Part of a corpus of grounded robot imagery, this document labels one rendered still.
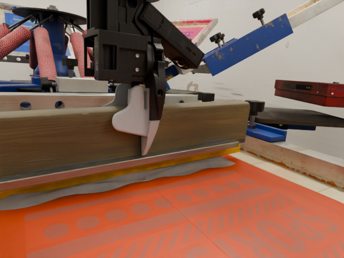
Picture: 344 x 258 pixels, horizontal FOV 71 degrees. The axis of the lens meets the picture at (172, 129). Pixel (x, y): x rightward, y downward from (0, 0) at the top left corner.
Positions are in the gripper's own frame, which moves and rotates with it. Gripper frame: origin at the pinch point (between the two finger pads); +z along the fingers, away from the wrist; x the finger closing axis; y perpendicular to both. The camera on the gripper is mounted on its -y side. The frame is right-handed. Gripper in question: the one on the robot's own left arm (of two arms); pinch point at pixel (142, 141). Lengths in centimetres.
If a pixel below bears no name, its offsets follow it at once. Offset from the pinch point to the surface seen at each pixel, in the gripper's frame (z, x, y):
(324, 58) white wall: -29, -81, -200
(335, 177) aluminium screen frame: 4.0, 14.9, -25.4
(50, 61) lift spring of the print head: -11, -61, 5
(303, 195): 5.4, 14.7, -17.8
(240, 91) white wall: 7, -165, -200
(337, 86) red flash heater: -9, -16, -88
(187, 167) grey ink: 4.9, 1.0, -7.8
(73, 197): 5.5, 2.2, 9.9
